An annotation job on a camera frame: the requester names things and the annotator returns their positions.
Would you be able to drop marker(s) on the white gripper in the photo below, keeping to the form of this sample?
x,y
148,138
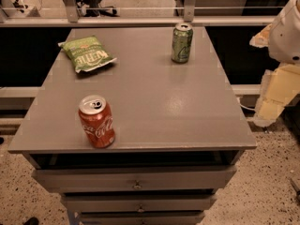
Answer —
x,y
286,37

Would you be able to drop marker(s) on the green soda can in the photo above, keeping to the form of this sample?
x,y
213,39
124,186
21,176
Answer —
x,y
181,42

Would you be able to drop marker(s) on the red coke can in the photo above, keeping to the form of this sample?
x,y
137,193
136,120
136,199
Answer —
x,y
97,120

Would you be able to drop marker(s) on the top grey drawer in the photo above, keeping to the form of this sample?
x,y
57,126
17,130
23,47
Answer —
x,y
135,179

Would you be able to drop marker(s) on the grey drawer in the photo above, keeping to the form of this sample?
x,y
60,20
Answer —
x,y
147,218
135,179
139,203

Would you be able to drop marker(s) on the green chip bag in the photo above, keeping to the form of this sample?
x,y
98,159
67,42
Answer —
x,y
86,54

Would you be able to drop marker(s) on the middle grey drawer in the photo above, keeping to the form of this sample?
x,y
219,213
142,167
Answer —
x,y
139,203

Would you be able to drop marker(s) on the bottom grey drawer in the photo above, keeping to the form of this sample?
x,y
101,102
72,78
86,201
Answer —
x,y
147,218

